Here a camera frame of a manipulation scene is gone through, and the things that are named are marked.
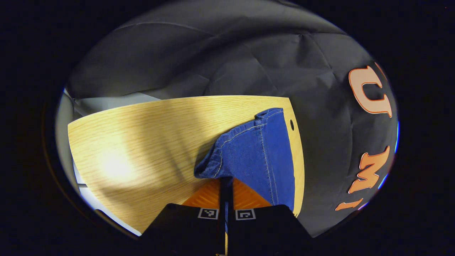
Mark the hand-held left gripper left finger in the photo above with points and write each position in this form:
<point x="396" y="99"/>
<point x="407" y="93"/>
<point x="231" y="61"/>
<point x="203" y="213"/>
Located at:
<point x="185" y="231"/>

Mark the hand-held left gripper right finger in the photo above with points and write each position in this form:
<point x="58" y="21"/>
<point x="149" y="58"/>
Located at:
<point x="266" y="234"/>

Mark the blue jeans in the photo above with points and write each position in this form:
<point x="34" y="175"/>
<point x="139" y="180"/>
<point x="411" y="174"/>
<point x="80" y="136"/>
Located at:
<point x="256" y="156"/>

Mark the black backdrop cloth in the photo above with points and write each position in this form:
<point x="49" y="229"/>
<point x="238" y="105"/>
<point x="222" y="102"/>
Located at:
<point x="213" y="64"/>

